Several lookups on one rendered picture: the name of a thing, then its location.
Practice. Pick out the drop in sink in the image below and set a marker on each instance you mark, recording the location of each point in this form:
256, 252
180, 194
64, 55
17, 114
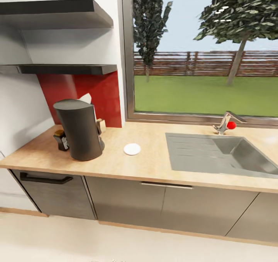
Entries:
219, 154

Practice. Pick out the saucer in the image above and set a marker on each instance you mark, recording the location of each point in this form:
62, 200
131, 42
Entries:
132, 148

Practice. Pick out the paper coffee filter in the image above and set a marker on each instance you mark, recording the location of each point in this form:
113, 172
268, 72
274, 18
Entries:
86, 98

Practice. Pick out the countertop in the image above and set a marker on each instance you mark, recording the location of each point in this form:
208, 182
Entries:
152, 163

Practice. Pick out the bottle of coffee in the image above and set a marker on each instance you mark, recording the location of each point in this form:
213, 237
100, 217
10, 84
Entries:
61, 138

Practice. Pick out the coffee maker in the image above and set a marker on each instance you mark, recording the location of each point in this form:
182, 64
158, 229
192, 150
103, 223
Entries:
79, 123

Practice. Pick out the cabinet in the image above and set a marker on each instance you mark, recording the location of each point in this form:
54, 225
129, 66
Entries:
191, 208

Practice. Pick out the dishwasher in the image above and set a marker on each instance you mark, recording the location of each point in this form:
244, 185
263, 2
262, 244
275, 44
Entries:
57, 194

